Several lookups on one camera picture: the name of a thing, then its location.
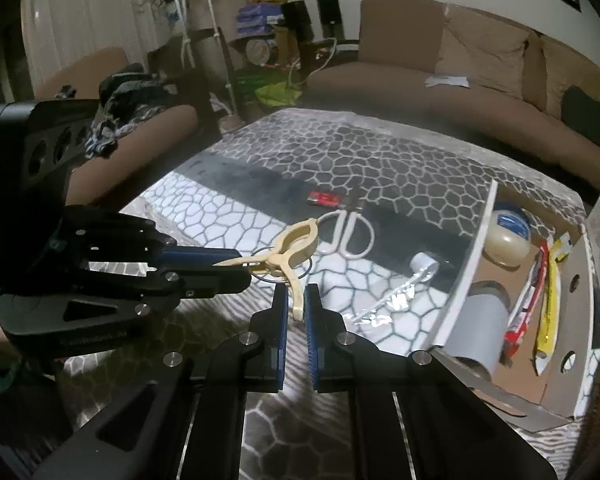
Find red snack wrapper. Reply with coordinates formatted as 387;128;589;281
306;191;342;208

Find white paper on sofa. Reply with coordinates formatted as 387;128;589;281
424;75;470;88

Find black cushion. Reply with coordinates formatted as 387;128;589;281
560;86;600;147

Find patterned grey table cloth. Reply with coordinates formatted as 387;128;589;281
60;110;585;479

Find clear tape roll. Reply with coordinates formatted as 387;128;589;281
483;202;531;269

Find white handled scissors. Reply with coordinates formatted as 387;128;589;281
317;188;376;260

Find green bag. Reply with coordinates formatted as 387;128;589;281
254;81;302;107

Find brown armchair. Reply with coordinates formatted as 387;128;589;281
33;47;208;210

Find brown sofa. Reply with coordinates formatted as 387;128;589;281
304;0;600;190

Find white cardboard box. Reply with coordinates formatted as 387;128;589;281
424;181;600;432

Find beige plastic clip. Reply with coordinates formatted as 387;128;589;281
215;218;318;321

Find grey tumbler bottle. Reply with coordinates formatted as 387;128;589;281
443;281;510;382

